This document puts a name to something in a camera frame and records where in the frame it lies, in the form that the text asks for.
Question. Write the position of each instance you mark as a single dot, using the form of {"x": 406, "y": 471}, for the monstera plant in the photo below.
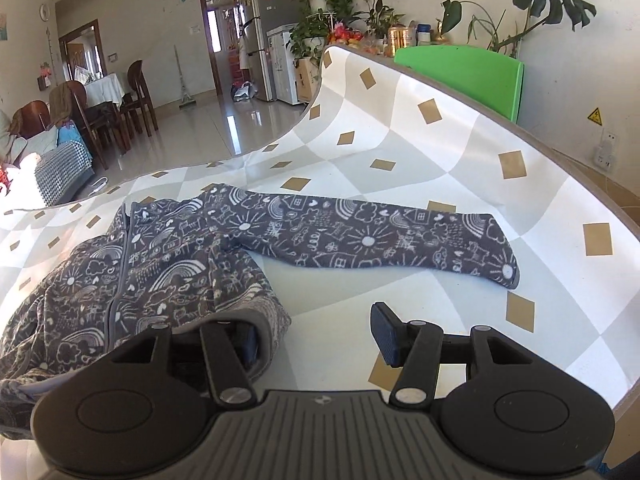
{"x": 550, "y": 2}

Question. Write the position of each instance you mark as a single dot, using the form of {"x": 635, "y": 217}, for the cardboard box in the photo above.
{"x": 307, "y": 80}

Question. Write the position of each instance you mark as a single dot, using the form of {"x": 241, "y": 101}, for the orange drawer cabinet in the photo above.
{"x": 233, "y": 62}

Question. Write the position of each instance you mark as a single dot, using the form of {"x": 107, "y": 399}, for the grey printed fleece jacket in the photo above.
{"x": 150, "y": 270}

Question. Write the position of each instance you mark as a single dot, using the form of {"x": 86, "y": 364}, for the white wall socket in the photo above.
{"x": 605, "y": 152}

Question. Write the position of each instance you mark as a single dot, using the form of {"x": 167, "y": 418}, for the gold drink can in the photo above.
{"x": 410, "y": 36}
{"x": 396, "y": 41}

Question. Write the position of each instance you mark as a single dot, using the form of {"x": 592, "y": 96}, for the houndstooth covered sofa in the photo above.
{"x": 62, "y": 175}

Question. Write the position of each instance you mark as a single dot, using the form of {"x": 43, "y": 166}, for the silver refrigerator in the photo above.
{"x": 270, "y": 15}

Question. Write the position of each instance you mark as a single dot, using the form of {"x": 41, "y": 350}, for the dining table with white cloth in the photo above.
{"x": 107, "y": 87}

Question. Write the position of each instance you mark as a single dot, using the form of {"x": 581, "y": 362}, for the teal cloth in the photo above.
{"x": 70, "y": 135}

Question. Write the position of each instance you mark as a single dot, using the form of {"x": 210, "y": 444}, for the fruit basket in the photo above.
{"x": 346, "y": 35}

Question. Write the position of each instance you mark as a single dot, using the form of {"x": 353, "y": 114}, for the small leafy potted plant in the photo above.
{"x": 377, "y": 17}

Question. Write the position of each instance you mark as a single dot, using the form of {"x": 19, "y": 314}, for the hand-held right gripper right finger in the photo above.
{"x": 385, "y": 332}

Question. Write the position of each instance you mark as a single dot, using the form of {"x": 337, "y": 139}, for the blue lidded jar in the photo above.
{"x": 424, "y": 35}

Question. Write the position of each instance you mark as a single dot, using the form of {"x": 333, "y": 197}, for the plastic bag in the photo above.
{"x": 243, "y": 91}

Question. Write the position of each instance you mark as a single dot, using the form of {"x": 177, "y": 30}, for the floor mop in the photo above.
{"x": 186, "y": 102}

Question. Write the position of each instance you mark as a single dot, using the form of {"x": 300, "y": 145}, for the dark wooden chair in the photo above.
{"x": 137, "y": 95}
{"x": 30, "y": 117}
{"x": 92, "y": 125}

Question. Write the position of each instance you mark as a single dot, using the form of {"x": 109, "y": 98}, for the brown jacket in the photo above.
{"x": 62, "y": 102}

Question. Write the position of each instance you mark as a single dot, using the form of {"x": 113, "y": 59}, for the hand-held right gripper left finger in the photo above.
{"x": 246, "y": 342}

